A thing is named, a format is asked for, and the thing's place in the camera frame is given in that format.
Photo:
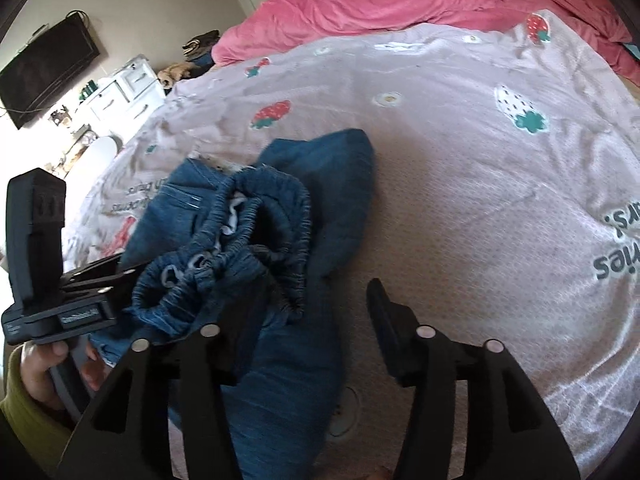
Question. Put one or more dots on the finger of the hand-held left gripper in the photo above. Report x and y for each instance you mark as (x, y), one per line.
(100, 287)
(95, 266)

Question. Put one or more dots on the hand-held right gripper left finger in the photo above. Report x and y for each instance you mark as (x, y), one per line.
(200, 385)

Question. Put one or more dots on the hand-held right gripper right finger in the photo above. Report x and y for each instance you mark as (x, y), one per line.
(387, 325)

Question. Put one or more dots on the blue denim pants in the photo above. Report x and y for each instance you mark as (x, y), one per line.
(300, 385)

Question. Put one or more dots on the person's left forearm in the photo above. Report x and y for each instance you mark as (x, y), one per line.
(30, 425)

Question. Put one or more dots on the person's left hand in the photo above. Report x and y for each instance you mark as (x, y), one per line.
(37, 380)

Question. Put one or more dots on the white round stool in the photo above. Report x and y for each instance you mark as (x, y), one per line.
(95, 157)

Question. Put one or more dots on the pink strawberry printed blanket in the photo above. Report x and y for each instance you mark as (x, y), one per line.
(450, 210)

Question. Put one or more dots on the white dresser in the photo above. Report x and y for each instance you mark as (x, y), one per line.
(130, 90)

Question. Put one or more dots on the tan plush toy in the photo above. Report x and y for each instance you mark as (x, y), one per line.
(175, 72)

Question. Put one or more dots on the dark striped bag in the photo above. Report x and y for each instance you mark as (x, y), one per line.
(200, 42)

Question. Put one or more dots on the pink comforter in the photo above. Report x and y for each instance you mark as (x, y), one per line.
(400, 5)

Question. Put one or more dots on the black wall television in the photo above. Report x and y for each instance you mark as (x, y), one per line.
(45, 72)

